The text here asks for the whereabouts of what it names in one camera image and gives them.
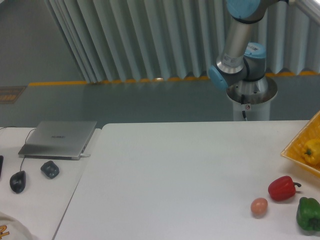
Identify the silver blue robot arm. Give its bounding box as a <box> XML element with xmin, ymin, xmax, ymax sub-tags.
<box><xmin>207</xmin><ymin>0</ymin><xmax>320</xmax><ymax>91</ymax></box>

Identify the folding white partition screen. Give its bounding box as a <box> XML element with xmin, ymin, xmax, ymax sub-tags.
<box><xmin>46</xmin><ymin>0</ymin><xmax>320</xmax><ymax>83</ymax></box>

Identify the silver closed laptop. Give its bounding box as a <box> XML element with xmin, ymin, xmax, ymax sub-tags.
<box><xmin>18</xmin><ymin>121</ymin><xmax>97</xmax><ymax>160</ymax></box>

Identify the black power adapter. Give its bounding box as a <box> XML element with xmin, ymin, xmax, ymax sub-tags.
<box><xmin>40</xmin><ymin>160</ymin><xmax>60</xmax><ymax>180</ymax></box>

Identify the brown egg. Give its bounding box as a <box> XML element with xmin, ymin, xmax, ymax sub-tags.
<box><xmin>250</xmin><ymin>197</ymin><xmax>268</xmax><ymax>217</ymax></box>

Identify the yellow wicker basket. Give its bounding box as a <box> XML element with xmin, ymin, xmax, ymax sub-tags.
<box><xmin>281</xmin><ymin>111</ymin><xmax>320</xmax><ymax>178</ymax></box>

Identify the red bell pepper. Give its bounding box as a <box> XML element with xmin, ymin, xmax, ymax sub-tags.
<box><xmin>268</xmin><ymin>175</ymin><xmax>302</xmax><ymax>202</ymax></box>

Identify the brown floor sign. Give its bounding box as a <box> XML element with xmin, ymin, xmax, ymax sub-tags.
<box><xmin>0</xmin><ymin>86</ymin><xmax>27</xmax><ymax>104</ymax></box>

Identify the yellow bell pepper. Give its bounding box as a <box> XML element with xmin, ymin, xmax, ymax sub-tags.
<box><xmin>303</xmin><ymin>138</ymin><xmax>320</xmax><ymax>165</ymax></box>

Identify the black computer mouse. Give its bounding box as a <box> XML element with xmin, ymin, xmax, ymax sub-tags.
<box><xmin>9</xmin><ymin>170</ymin><xmax>27</xmax><ymax>194</ymax></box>

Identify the black device at edge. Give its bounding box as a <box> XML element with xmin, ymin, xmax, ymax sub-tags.
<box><xmin>0</xmin><ymin>155</ymin><xmax>4</xmax><ymax>178</ymax></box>

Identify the green bell pepper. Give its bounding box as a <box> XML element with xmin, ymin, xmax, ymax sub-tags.
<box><xmin>296</xmin><ymin>197</ymin><xmax>320</xmax><ymax>232</ymax></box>

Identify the white cloth with print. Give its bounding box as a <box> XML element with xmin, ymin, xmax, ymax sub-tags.
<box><xmin>0</xmin><ymin>212</ymin><xmax>33</xmax><ymax>240</ymax></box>

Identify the black pedestal cable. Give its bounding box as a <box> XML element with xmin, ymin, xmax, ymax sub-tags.
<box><xmin>240</xmin><ymin>94</ymin><xmax>249</xmax><ymax>122</ymax></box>

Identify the black mouse cable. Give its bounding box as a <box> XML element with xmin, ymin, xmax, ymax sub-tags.
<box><xmin>0</xmin><ymin>126</ymin><xmax>37</xmax><ymax>173</ymax></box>

